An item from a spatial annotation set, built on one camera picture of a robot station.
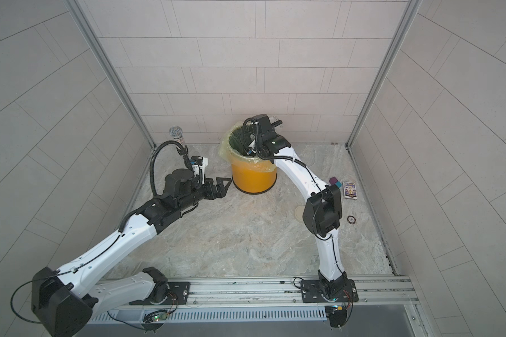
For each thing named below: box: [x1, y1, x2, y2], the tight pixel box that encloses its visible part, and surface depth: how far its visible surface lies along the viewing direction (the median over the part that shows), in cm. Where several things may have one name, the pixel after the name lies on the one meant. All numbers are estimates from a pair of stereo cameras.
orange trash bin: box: [231, 163, 278, 194], surface depth 88 cm
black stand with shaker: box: [168, 124, 194, 170], surface depth 81 cm
